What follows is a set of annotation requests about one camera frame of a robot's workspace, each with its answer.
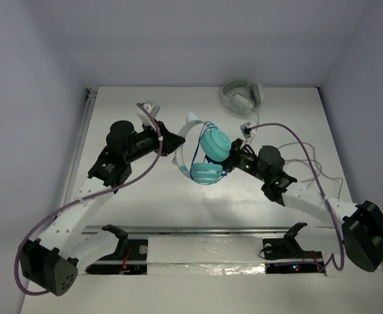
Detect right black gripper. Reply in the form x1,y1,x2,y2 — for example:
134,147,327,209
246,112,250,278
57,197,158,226
206,138,269,183

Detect teal cat-ear headphones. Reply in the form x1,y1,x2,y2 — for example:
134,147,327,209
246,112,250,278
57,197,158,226
173,112,231,186

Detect thin blue headphone cable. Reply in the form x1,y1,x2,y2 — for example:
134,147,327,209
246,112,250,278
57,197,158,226
190,120,233,186

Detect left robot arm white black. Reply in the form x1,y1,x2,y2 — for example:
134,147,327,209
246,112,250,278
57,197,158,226
14,120,186,296

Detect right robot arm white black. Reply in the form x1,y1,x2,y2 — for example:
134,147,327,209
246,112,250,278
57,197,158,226
225,139,383,272

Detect grey white headphones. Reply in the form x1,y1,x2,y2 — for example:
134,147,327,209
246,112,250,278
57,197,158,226
220,78,265,116

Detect white foam cover panel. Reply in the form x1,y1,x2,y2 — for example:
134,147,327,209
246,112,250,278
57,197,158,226
146,235,266,275

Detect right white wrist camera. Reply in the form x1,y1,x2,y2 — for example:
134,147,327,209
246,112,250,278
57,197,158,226
240,122,257,147

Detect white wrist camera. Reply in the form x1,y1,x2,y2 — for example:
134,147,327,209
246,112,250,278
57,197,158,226
137,101,161,128
240,122,257,147

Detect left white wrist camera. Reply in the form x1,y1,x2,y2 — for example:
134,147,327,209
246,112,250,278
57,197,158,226
137,101,161,128

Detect aluminium mounting rail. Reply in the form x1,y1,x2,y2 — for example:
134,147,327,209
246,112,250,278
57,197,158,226
80,224,310,237

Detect grey headphone cable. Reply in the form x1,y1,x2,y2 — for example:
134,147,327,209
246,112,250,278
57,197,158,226
252,111,344,197

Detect left aluminium side rail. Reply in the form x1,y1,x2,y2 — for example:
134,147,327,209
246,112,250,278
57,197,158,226
59,87,99,205

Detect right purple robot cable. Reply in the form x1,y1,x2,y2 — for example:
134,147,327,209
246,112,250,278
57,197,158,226
243,122,345,274

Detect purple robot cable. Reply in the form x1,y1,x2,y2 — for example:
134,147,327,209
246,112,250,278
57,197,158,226
243,122,345,274
14,103,165,295

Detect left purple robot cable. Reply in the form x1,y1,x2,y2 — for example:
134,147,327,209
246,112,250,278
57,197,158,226
14,103,165,295

